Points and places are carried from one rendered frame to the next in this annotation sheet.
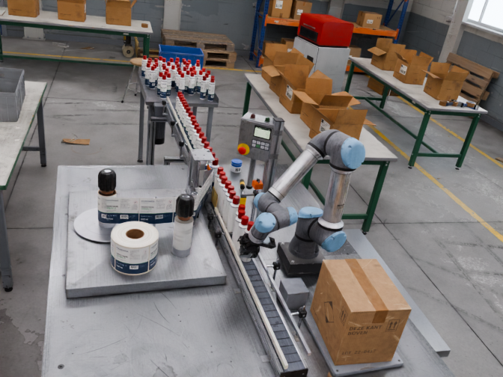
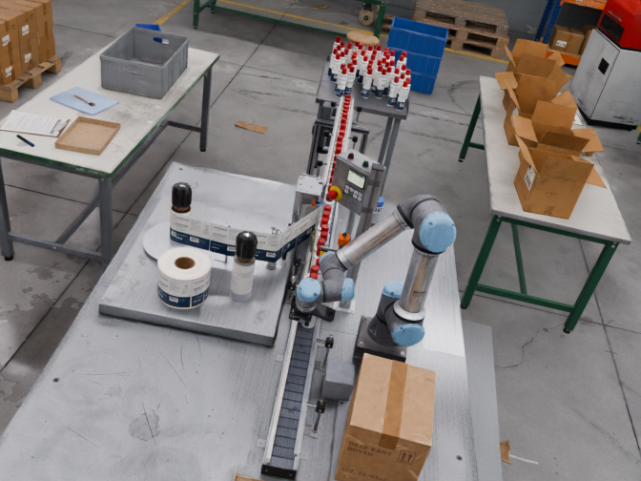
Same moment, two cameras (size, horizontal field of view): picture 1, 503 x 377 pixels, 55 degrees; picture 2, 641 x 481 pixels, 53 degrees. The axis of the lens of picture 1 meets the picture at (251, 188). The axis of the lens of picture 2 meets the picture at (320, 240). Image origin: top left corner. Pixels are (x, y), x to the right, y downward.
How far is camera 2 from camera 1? 78 cm
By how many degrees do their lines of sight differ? 19
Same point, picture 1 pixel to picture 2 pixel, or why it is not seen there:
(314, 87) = (546, 115)
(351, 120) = (567, 175)
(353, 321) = (353, 435)
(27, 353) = not seen: hidden behind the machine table
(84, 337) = (93, 358)
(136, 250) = (175, 282)
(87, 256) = (139, 273)
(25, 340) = not seen: hidden behind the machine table
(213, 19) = not seen: outside the picture
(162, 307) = (188, 350)
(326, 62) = (629, 73)
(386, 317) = (397, 445)
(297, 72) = (537, 88)
